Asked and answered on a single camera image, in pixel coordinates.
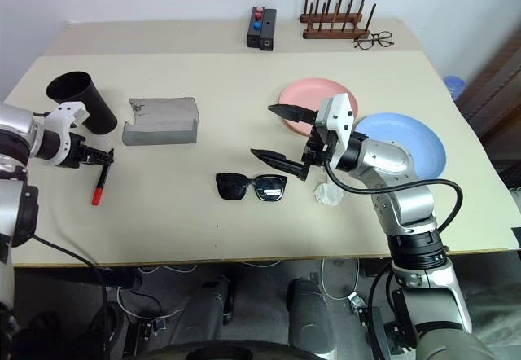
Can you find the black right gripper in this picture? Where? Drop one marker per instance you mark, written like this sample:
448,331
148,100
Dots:
316,150

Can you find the black sunglasses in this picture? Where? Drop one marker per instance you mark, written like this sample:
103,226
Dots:
234,187

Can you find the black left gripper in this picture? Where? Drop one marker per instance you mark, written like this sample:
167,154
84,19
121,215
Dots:
75,151

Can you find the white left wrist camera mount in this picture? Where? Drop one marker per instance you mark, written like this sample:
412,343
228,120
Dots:
65,111

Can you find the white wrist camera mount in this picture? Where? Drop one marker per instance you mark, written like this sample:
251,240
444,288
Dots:
340,111
65,111

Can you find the white tissue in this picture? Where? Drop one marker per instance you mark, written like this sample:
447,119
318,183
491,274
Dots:
327,194

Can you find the pink plate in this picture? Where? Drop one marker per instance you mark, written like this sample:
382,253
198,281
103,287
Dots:
301,91

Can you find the black box with round knobs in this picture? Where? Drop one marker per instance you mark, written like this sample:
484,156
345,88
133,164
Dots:
254,36

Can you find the blue round knob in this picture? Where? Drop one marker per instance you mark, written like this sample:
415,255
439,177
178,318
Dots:
256,25

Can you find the dark thin-rimmed eyeglasses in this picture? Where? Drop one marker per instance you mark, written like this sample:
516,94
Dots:
384,38

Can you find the plain black box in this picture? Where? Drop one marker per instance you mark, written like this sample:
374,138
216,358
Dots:
268,30

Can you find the dark grey rounded shape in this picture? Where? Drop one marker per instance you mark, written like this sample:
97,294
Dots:
203,307
311,319

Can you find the blue plate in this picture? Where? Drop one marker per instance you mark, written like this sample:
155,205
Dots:
423,140

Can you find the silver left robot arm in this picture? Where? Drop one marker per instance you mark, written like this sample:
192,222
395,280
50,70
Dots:
16,124

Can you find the brown wooden peg rack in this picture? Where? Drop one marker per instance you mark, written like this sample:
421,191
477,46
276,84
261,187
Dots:
334,26

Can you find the red round knob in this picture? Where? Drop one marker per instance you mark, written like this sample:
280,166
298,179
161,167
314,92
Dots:
259,10
257,18

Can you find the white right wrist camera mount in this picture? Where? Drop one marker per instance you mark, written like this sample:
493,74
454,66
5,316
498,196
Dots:
340,111

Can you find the dark brown wooden cabinet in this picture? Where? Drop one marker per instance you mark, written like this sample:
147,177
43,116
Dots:
496,91

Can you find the black cylindrical cup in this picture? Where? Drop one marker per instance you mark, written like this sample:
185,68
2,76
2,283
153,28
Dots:
97,107

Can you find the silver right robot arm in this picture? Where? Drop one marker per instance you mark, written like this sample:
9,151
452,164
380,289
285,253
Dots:
390,156

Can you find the black marker with red cap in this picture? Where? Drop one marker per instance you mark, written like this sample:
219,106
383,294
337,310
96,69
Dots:
99,185

